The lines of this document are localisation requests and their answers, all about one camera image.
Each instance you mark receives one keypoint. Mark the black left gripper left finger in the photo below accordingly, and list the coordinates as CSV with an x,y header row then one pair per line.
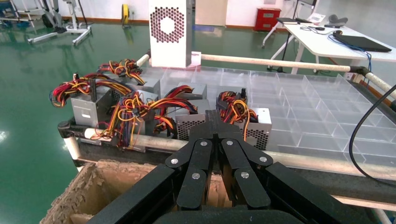
x,y
198,164

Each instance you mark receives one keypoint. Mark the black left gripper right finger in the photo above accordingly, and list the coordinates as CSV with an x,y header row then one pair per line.
x,y
238,164

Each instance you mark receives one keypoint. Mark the clear acrylic divider tray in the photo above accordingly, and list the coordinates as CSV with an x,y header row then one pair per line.
x,y
309,117

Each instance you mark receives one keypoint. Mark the brown cardboard divider box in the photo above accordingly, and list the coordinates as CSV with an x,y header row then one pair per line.
x,y
92,182

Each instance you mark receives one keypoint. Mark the white office table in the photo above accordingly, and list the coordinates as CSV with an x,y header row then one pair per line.
x,y
325,46

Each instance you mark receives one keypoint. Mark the red cabinet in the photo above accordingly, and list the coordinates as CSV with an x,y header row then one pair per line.
x,y
267,20

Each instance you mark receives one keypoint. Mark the black notebook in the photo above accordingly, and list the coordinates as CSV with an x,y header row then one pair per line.
x,y
286,21

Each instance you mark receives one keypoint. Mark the white printed paper sheet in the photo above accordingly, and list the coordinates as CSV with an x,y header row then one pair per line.
x,y
316,18

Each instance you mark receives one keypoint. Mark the black laptop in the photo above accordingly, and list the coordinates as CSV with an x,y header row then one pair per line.
x,y
362,43

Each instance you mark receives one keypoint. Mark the gray curved object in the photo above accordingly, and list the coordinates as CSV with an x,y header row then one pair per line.
x,y
337,21

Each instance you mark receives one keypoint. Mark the white wheeled stand base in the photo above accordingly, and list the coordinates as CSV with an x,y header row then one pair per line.
x,y
82,34

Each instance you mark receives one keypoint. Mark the white padded cart rail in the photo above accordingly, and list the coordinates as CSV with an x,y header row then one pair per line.
x,y
143,60
309,162
278,62
382,85

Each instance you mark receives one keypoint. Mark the black cart frame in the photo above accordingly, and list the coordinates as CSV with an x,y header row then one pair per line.
x,y
355,188

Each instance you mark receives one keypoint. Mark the white padded cart post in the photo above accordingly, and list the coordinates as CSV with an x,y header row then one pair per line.
x,y
72,148

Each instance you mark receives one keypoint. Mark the black rail corner joint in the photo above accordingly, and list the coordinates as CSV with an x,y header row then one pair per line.
x,y
360,70
65,128

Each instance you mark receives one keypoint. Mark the white equipment frame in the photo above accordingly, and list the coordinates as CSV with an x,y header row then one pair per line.
x,y
29,11

